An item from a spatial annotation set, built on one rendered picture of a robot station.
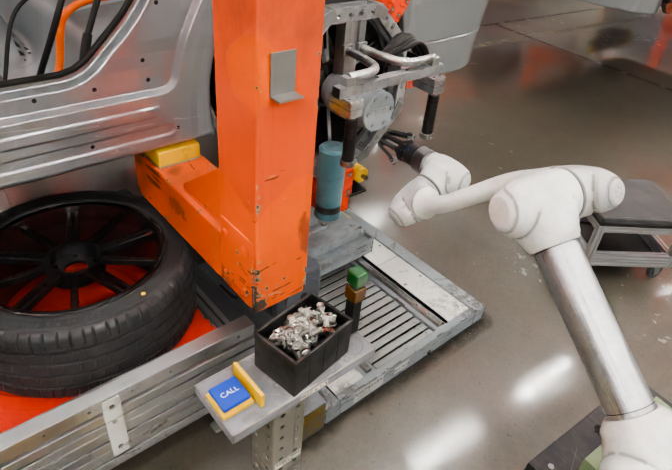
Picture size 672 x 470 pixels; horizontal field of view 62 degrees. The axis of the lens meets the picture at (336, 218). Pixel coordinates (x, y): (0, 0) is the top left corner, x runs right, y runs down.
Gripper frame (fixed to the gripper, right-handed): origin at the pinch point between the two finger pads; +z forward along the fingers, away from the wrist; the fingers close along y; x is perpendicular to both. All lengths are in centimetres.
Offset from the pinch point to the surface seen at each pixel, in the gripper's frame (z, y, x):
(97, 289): 18, -97, 45
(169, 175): 6, -52, 58
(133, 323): -22, -85, 62
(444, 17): 10, 52, -4
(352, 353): -61, -59, 32
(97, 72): 13, -40, 89
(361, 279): -57, -42, 43
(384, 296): -22, -47, -38
